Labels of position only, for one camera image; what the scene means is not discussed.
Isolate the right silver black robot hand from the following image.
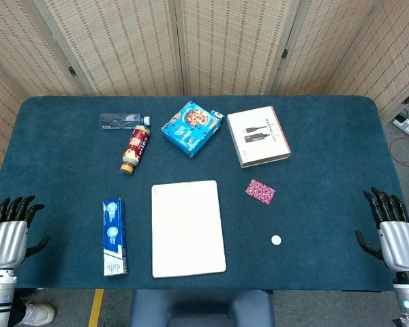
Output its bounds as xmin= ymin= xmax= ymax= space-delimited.
xmin=355 ymin=186 xmax=409 ymax=273

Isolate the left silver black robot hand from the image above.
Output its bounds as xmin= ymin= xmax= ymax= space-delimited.
xmin=0 ymin=195 xmax=50 ymax=269

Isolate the pink patterned packet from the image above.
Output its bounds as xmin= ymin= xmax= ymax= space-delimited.
xmin=245 ymin=179 xmax=277 ymax=206

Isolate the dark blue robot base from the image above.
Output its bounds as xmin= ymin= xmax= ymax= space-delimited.
xmin=128 ymin=289 xmax=275 ymax=327

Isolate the blue toothpaste box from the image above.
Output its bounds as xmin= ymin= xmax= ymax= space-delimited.
xmin=102 ymin=198 xmax=129 ymax=277

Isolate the white rectangular board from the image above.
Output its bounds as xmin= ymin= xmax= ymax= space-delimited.
xmin=151 ymin=180 xmax=227 ymax=279

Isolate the blue cookie box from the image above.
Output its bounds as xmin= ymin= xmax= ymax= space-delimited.
xmin=161 ymin=100 xmax=225 ymax=159

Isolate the white sneaker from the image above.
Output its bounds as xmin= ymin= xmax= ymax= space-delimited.
xmin=19 ymin=302 xmax=57 ymax=326

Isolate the dark teal table cloth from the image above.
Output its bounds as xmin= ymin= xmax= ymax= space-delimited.
xmin=0 ymin=95 xmax=409 ymax=294

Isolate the yellow floor tape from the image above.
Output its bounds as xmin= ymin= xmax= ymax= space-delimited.
xmin=88 ymin=288 xmax=105 ymax=327

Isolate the white power strip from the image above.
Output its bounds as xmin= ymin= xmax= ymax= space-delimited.
xmin=392 ymin=113 xmax=409 ymax=143

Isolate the Costa coffee bottle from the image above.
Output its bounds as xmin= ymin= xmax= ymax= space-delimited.
xmin=119 ymin=125 xmax=152 ymax=174

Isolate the clear plastic water bottle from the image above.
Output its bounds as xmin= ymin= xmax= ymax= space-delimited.
xmin=99 ymin=113 xmax=151 ymax=130

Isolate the woven folding screen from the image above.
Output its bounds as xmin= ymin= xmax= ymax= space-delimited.
xmin=0 ymin=0 xmax=409 ymax=185

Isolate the red cable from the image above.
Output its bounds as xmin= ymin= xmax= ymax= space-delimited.
xmin=389 ymin=136 xmax=409 ymax=169

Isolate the white cable product box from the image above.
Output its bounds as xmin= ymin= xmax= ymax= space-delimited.
xmin=226 ymin=106 xmax=292 ymax=169

